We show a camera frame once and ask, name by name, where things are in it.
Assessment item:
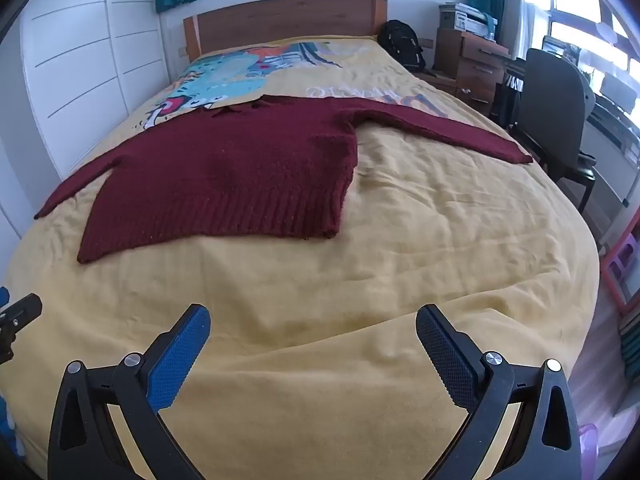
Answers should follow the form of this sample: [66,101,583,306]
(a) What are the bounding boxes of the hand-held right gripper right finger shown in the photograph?
[416,304,583,480]

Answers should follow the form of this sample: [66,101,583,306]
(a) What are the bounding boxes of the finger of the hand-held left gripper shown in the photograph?
[0,293,43,366]

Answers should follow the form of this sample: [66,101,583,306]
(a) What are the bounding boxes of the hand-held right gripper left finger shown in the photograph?
[47,304,211,480]

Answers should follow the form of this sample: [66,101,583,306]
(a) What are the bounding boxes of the maroon knitted sweater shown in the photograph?
[34,94,534,265]

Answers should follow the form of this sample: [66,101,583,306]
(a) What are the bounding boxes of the yellow printed blanket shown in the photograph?
[0,35,601,480]

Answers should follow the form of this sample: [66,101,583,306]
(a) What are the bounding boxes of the pink plastic stool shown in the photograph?
[600,235,640,313]

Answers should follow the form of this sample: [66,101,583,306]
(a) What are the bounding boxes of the white wardrobe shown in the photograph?
[0,0,166,271]

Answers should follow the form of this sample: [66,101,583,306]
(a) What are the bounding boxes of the black bag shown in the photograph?
[492,76,523,127]

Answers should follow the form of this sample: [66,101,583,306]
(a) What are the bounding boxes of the grey office chair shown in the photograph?
[510,47,598,216]

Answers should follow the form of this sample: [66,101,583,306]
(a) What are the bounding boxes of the wooden drawer cabinet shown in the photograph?
[432,27,511,111]

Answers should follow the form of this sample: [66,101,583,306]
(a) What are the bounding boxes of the black backpack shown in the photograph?
[377,20,427,72]

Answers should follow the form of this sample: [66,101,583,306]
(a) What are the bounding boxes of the white printer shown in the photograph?
[439,2,498,41]

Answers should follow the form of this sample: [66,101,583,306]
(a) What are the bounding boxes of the wooden bed headboard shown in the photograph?
[182,0,389,61]

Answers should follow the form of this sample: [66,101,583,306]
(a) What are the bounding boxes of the window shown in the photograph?
[522,0,640,91]

